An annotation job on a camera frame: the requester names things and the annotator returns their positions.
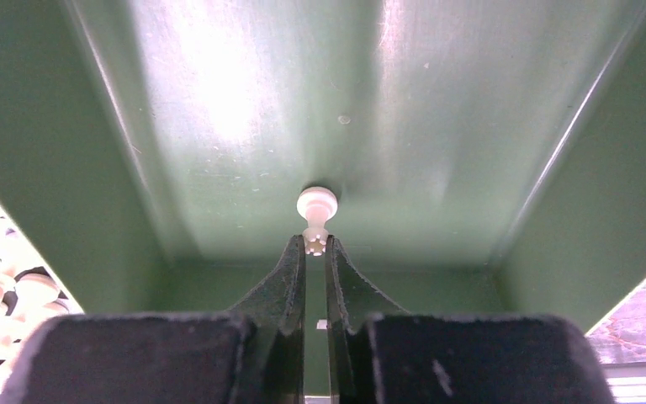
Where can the aluminium frame rail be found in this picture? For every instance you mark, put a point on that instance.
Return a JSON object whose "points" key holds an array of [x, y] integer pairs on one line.
{"points": [[627, 381]]}

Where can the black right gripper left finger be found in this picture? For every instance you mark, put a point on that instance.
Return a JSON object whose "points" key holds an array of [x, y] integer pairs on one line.
{"points": [[251, 353]]}

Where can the white chess piece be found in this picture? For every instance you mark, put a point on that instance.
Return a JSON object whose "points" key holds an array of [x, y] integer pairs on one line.
{"points": [[316, 205]]}

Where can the green plastic tray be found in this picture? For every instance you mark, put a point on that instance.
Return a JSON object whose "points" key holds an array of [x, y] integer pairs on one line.
{"points": [[488, 156]]}

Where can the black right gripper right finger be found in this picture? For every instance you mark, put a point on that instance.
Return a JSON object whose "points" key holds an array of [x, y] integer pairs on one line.
{"points": [[380, 353]]}

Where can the black white chessboard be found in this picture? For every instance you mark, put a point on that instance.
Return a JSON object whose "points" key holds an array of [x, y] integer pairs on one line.
{"points": [[30, 294]]}

